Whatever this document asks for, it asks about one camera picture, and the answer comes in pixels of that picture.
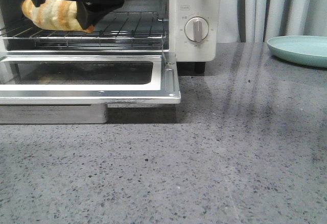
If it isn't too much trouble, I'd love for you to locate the golden striped bread roll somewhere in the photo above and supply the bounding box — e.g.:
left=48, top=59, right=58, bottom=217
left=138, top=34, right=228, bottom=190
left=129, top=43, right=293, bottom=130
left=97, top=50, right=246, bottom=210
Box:
left=21, top=0, right=95, bottom=33

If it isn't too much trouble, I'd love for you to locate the open glass oven door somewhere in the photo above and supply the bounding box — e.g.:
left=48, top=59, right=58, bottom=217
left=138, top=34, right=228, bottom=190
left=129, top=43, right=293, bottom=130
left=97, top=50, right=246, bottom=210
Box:
left=1, top=51, right=180, bottom=105

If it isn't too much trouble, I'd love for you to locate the white toaster oven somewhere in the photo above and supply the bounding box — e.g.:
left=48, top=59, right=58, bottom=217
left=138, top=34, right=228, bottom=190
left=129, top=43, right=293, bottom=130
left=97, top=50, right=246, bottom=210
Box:
left=1, top=0, right=219, bottom=73

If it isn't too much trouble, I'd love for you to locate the lower white timer knob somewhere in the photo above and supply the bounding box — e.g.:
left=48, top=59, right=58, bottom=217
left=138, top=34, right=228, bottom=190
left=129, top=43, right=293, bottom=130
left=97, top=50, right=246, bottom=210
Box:
left=184, top=17, right=209, bottom=43

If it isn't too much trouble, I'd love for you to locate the grey white curtain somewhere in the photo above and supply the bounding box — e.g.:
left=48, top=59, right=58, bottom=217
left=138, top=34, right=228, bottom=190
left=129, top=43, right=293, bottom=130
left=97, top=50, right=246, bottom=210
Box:
left=217, top=0, right=326, bottom=43

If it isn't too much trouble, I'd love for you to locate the light teal round plate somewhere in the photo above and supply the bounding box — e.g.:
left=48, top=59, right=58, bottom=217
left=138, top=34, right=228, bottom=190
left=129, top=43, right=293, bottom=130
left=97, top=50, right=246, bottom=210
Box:
left=267, top=36, right=326, bottom=68

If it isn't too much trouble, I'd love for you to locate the metal wire oven rack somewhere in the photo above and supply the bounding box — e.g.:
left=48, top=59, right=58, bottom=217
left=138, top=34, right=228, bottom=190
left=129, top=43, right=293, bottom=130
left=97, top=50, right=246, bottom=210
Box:
left=1, top=12, right=169, bottom=52

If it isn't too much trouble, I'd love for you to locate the metal oven door handle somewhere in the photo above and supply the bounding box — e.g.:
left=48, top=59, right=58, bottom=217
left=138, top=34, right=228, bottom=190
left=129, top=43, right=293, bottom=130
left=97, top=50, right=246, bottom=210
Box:
left=1, top=104, right=108, bottom=125

